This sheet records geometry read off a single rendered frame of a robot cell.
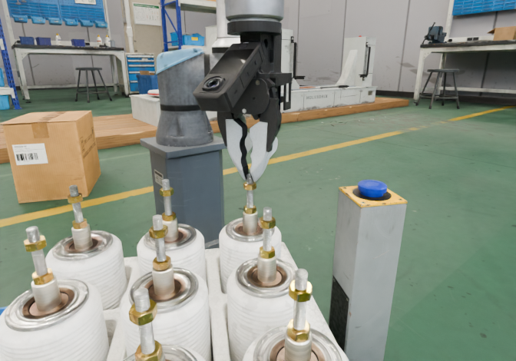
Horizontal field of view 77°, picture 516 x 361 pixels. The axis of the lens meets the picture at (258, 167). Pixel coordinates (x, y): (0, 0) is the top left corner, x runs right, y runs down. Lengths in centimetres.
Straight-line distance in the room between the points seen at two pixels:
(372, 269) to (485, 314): 40
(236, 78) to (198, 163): 48
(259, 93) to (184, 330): 29
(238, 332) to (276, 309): 6
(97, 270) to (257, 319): 23
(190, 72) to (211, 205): 35
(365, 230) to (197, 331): 25
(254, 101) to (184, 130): 42
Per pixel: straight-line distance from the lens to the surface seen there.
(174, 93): 82
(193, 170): 83
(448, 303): 87
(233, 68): 40
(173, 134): 84
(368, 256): 50
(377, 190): 48
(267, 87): 42
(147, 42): 675
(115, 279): 52
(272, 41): 47
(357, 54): 404
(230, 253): 48
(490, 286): 97
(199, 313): 39
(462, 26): 564
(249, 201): 48
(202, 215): 89
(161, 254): 37
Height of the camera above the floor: 49
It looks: 17 degrees down
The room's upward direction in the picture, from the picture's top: straight up
